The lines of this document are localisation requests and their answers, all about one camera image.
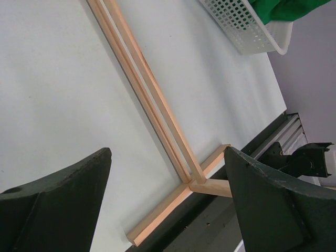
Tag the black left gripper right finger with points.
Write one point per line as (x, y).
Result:
(276, 211)

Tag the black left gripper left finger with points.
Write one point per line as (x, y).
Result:
(58, 212)

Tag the green t shirt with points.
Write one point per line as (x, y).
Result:
(284, 10)

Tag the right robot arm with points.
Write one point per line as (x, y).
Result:
(308, 160)

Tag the wooden clothes rack stand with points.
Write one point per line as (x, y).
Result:
(139, 74)

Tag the white plastic basket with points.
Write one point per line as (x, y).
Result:
(245, 29)

